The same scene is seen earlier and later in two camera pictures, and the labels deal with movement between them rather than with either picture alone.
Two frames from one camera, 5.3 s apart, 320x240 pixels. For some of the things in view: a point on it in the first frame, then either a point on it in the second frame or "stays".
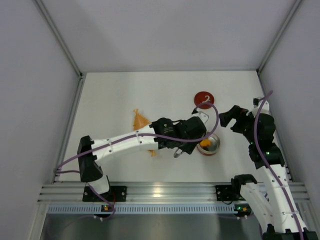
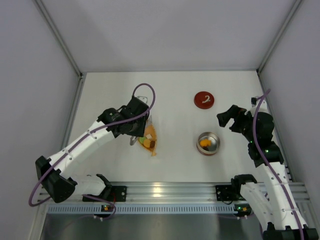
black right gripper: (238, 118) stays
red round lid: (203, 97) stays
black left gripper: (194, 135) to (136, 125)
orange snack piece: (205, 143) stays
